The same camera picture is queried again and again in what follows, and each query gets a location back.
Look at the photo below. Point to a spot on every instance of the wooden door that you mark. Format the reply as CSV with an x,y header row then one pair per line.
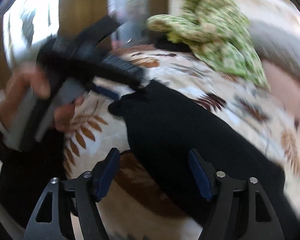
x,y
82,5

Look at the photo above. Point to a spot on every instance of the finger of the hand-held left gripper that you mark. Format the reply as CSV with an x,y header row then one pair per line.
x,y
106,91
120,72

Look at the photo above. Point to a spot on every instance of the black pants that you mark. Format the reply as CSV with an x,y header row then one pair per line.
x,y
177,135

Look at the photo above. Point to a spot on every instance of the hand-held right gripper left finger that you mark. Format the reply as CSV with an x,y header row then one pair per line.
x,y
107,177

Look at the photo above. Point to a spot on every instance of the person's dark clothing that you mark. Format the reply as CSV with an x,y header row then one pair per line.
x,y
27,180

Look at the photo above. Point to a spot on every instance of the person's left forearm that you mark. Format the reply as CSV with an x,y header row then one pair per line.
x,y
2,132

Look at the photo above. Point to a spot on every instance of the pink bed sheet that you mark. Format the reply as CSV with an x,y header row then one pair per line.
x,y
290,90

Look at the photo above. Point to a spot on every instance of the leaf print blanket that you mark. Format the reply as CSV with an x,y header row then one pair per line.
x,y
240,97

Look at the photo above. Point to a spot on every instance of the green patterned quilt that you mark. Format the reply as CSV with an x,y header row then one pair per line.
x,y
215,30

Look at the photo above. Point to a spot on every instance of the person's left hand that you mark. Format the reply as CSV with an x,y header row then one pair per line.
x,y
22,85

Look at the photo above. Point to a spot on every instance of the grey quilted cover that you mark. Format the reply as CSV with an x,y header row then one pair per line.
x,y
285,45

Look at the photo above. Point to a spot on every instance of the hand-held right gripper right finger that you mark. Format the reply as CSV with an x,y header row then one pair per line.
x,y
200,177

